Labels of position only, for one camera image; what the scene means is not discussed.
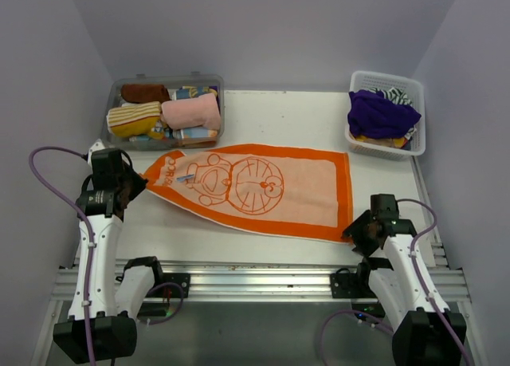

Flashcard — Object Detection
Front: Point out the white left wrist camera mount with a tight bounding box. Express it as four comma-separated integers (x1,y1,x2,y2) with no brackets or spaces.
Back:
88,139,107,155

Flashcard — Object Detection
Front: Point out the orange white towel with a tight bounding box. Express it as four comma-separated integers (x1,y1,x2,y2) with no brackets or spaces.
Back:
143,144,353,242

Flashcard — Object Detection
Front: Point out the light blue orange rolled towel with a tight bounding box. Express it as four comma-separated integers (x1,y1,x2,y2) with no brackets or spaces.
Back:
172,127,218,140

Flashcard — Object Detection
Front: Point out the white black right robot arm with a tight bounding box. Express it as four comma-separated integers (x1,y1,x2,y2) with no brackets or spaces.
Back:
343,194,469,365

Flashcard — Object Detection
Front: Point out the white plastic laundry basket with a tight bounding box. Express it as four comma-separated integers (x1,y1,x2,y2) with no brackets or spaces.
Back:
344,70,426,160

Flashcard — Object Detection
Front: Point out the aluminium table edge rail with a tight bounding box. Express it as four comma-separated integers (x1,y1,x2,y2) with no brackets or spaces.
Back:
50,261,470,303

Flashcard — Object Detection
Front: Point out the yellow striped rolled towel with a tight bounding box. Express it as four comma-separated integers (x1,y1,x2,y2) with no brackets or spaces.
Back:
106,101,167,140

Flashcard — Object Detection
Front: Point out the brown rolled towel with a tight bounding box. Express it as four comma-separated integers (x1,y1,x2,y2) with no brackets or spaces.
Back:
120,84,171,104

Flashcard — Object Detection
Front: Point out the pink terry towel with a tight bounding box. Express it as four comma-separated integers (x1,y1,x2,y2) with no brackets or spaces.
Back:
161,94,222,130

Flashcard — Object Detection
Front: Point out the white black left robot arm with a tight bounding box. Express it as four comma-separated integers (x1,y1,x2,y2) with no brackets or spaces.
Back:
53,143,166,364

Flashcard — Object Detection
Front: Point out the black white striped towel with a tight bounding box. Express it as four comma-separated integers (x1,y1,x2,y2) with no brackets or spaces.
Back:
367,87,413,106

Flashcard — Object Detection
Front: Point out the blue yellow patterned rolled towel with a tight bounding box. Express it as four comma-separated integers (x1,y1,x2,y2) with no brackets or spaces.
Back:
171,86,218,100

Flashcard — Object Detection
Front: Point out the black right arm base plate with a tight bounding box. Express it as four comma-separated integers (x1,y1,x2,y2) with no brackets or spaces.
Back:
329,267,375,299

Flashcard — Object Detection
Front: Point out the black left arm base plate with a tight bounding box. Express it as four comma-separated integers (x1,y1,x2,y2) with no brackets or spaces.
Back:
147,273,191,300

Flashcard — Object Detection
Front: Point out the clear plastic storage bin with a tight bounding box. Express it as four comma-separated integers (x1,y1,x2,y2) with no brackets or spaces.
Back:
101,73,225,151

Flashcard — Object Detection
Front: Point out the purple towel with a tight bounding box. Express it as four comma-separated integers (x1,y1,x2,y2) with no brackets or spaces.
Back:
347,89,422,140

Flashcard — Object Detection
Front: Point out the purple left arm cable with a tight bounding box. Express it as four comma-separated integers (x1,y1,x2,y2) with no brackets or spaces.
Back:
28,145,184,366

